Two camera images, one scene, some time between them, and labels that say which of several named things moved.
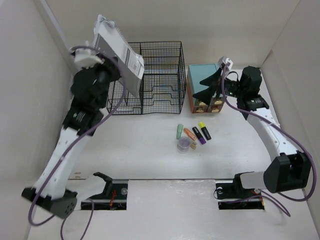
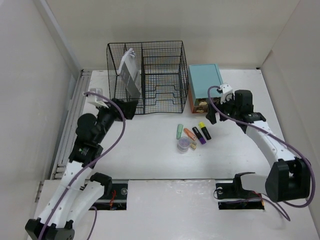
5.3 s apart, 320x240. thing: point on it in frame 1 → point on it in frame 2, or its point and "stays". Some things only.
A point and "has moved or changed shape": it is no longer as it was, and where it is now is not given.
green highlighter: x=180 y=128 stays
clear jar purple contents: x=183 y=144 stays
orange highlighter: x=191 y=135 stays
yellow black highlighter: x=202 y=125 stays
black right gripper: x=213 y=81 → x=210 y=115
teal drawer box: x=198 y=72 stays
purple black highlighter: x=201 y=139 stays
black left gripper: x=110 y=65 → x=128 y=107
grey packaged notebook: x=108 y=37 has moved or changed shape
